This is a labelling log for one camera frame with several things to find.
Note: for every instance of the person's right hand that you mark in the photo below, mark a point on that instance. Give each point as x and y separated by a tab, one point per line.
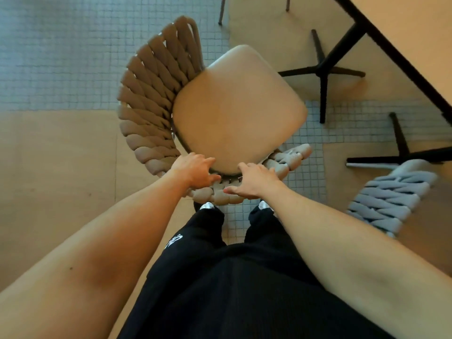
259	183

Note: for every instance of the person's left hand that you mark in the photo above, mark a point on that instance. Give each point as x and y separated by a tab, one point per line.
192	171

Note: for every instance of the person's left thumb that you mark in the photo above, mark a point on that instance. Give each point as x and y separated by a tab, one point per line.
213	180

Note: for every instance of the person's right thumb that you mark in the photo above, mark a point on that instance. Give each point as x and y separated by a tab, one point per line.
233	189

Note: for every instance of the beige woven cushioned chair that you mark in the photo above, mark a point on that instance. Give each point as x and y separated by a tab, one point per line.
236	109

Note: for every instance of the person's left forearm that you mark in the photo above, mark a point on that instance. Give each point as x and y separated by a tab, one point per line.
95	254

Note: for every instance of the person's right forearm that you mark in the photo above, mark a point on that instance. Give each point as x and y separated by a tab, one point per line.
353	254

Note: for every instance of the white shoe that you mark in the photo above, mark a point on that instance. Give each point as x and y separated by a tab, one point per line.
265	205
207	206

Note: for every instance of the black trousers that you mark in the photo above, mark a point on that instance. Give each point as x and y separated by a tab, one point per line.
229	285

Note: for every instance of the grey woven chair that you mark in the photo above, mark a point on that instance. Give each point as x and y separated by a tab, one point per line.
390	197

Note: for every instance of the beige table top black edge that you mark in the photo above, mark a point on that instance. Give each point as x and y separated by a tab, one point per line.
416	35

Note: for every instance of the black table pedestal base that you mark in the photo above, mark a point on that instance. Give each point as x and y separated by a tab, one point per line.
323	68
402	157

